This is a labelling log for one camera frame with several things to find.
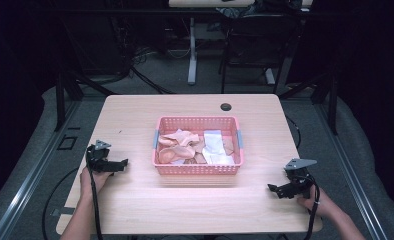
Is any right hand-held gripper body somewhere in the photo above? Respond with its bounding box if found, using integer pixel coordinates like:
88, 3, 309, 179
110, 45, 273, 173
283, 158, 319, 201

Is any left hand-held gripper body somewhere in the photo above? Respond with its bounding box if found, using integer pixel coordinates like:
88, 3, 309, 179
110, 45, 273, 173
85, 139, 113, 173

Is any person's left hand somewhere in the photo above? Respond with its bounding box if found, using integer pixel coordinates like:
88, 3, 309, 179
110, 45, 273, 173
79, 165, 115, 202

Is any person's right hand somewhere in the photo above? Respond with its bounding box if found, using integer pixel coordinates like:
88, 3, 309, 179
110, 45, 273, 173
296, 184, 337, 220

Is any peach cloth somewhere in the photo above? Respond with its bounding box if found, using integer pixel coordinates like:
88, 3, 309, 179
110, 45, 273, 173
157, 128, 202, 165

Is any tan cloth piece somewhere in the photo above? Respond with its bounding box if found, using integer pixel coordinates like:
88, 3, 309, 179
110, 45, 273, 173
222, 137, 236, 156

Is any black metal stand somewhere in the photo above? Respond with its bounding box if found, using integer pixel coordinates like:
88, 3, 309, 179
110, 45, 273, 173
311, 64, 340, 136
53, 64, 85, 133

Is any white cloth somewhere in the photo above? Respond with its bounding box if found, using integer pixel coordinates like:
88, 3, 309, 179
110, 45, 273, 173
201, 129, 236, 166

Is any pink plastic basket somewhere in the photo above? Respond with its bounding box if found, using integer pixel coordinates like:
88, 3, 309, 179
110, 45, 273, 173
151, 115, 245, 176

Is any white furniture foot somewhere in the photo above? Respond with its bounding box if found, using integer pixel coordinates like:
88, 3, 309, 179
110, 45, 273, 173
264, 67, 277, 86

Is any white table leg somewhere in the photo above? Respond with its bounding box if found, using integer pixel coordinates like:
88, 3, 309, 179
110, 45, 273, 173
187, 16, 199, 86

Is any black chair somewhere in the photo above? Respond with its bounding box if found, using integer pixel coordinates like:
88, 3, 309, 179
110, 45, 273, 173
218, 12, 303, 95

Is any light background table top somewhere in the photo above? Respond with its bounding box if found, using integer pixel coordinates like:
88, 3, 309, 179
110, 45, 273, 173
168, 0, 256, 9

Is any black square floor frame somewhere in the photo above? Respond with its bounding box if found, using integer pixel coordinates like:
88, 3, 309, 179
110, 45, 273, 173
56, 134, 79, 152

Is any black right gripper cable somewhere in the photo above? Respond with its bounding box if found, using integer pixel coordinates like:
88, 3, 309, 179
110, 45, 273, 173
302, 174, 321, 240

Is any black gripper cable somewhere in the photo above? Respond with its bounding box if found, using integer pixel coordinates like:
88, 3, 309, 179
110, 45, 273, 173
302, 174, 321, 240
88, 168, 104, 240

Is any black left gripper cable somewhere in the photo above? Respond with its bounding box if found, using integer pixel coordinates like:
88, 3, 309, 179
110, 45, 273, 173
88, 168, 104, 240

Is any thin black cable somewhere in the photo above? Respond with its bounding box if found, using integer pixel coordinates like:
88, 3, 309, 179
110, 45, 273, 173
285, 115, 303, 150

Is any aluminium floor rail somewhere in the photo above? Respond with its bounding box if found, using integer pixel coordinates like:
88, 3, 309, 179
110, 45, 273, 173
0, 99, 83, 240
314, 102, 390, 240

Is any black cable loop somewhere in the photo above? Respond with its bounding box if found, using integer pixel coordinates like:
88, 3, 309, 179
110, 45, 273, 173
40, 167, 81, 240

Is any black floor cable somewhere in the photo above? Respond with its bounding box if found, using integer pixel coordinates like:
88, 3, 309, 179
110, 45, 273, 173
127, 64, 175, 96

